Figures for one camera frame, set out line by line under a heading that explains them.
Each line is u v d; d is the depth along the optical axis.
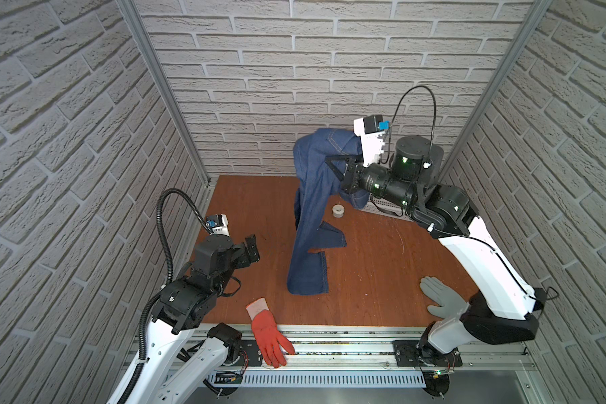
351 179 0.45
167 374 0.41
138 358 0.39
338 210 1.06
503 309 0.40
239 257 0.59
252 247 0.60
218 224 0.55
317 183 0.55
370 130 0.43
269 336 0.75
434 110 0.33
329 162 0.52
